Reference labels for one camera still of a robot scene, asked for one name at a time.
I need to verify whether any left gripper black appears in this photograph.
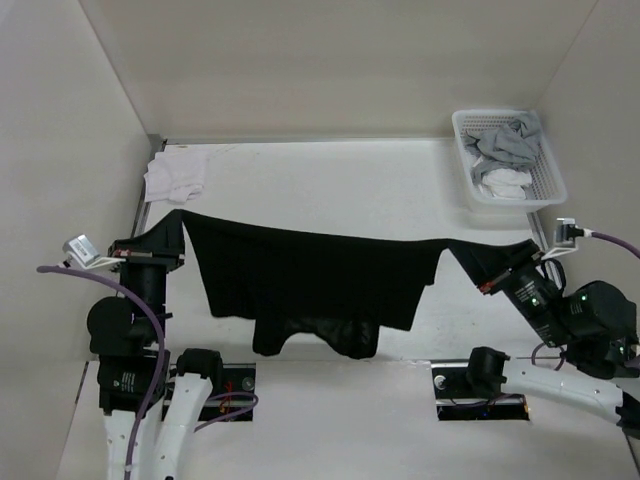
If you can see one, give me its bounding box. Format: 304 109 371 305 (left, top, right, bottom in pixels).
110 207 188 338

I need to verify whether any black tank top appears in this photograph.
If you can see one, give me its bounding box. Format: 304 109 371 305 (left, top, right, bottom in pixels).
169 209 539 360

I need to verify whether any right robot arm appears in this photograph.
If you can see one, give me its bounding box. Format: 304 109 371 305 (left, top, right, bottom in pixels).
451 240 639 438

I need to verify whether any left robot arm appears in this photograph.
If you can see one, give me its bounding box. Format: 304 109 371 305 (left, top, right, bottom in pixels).
87 212 225 479

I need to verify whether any folded white tank top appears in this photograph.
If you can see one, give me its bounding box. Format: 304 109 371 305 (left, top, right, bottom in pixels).
144 150 208 204

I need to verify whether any white tank top in basket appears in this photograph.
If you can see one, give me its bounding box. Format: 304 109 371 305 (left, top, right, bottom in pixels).
480 169 532 200

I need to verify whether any grey tank top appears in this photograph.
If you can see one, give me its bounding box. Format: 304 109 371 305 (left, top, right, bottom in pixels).
462 112 542 184

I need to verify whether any white plastic basket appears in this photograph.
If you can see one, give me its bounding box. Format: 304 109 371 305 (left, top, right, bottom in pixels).
451 109 567 215

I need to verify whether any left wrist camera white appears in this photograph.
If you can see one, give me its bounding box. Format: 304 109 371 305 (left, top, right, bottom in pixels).
60 234 123 270

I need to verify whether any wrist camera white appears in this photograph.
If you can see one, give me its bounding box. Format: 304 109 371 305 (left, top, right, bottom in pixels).
60 234 123 270
542 217 593 260

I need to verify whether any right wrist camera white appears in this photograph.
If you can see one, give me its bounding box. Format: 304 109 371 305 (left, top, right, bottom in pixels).
542 217 593 260

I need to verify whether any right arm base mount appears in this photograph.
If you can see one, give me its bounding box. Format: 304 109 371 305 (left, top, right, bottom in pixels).
431 361 530 421

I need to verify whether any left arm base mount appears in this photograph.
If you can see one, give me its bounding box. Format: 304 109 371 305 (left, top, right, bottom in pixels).
199 364 256 423

